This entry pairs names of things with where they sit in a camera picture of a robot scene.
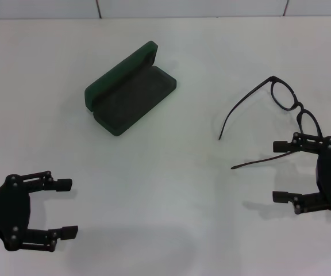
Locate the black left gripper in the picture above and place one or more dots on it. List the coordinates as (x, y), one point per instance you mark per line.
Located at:
(7, 210)

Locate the black glasses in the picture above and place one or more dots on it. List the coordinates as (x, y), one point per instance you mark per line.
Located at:
(300, 106)

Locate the green glasses case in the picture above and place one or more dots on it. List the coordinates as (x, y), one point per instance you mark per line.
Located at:
(131, 100)

